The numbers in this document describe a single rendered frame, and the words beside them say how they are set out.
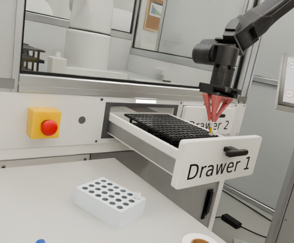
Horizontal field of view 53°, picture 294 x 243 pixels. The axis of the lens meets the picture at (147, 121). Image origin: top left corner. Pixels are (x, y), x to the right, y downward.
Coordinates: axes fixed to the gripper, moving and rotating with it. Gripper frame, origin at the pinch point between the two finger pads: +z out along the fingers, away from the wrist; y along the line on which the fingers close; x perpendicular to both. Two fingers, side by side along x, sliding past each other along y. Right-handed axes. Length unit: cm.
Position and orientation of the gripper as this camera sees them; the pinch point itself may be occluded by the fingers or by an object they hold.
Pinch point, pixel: (212, 118)
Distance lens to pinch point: 84.4
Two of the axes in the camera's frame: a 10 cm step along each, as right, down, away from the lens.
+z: -1.9, 9.7, 1.5
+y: 5.7, 2.3, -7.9
